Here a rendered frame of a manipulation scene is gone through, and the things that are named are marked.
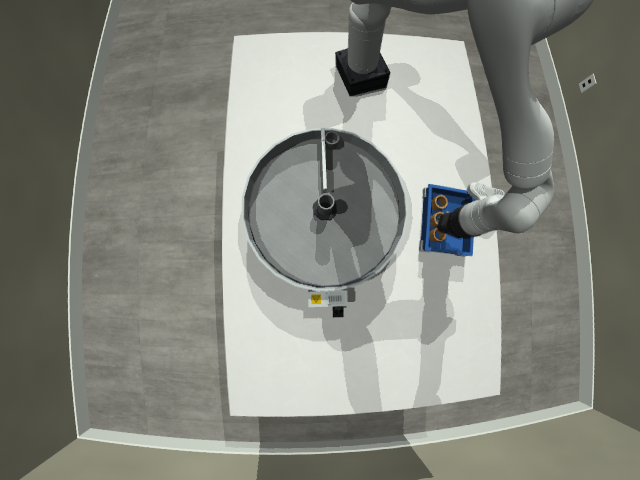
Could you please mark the bronze ring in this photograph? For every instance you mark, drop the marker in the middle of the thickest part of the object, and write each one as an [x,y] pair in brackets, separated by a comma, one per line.
[442,200]
[433,222]
[432,237]

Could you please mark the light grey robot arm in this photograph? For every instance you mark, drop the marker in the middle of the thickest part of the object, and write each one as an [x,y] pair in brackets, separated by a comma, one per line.
[504,31]

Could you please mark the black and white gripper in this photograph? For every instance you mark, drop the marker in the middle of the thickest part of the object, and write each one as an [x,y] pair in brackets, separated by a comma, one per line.
[461,221]

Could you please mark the blue square tray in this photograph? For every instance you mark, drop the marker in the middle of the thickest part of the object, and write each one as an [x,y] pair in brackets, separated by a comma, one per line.
[455,198]

